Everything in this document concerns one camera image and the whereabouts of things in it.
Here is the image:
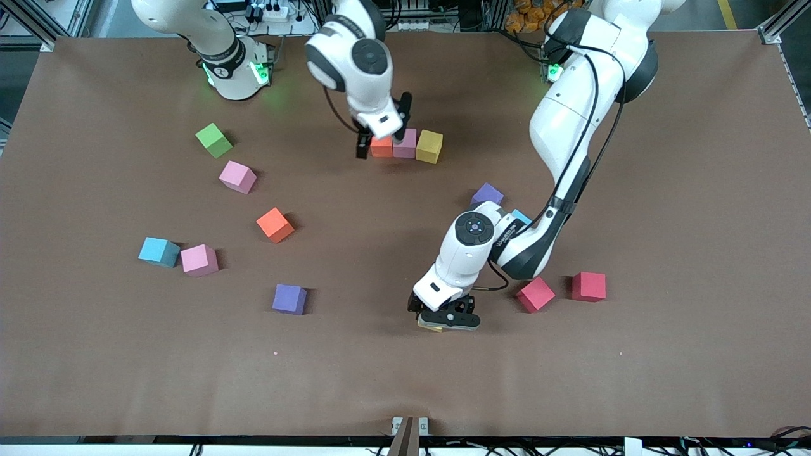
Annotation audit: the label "purple foam cube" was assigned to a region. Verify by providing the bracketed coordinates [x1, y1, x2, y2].
[272, 284, 308, 316]
[471, 182, 506, 208]

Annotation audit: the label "pink foam cube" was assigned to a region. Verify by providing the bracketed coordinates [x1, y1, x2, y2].
[181, 244, 220, 278]
[393, 128, 418, 159]
[219, 160, 258, 195]

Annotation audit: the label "red foam cube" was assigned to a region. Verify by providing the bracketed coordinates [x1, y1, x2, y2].
[515, 276, 556, 314]
[572, 272, 607, 303]

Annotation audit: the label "green foam cube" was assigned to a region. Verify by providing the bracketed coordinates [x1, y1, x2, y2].
[195, 123, 234, 159]

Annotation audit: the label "white power strip with plugs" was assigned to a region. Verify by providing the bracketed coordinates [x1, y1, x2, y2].
[244, 2, 291, 23]

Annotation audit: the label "orange bagged items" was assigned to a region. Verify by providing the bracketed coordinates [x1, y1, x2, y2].
[505, 0, 571, 34]

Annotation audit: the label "silver metal bracket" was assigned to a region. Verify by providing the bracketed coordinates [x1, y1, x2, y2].
[392, 416, 430, 436]

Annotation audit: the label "brown tapered post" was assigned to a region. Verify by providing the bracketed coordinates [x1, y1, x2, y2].
[387, 416, 421, 456]

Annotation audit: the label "aluminium frame corner profile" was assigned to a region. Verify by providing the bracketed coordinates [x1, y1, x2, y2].
[756, 0, 811, 45]
[0, 0, 54, 53]

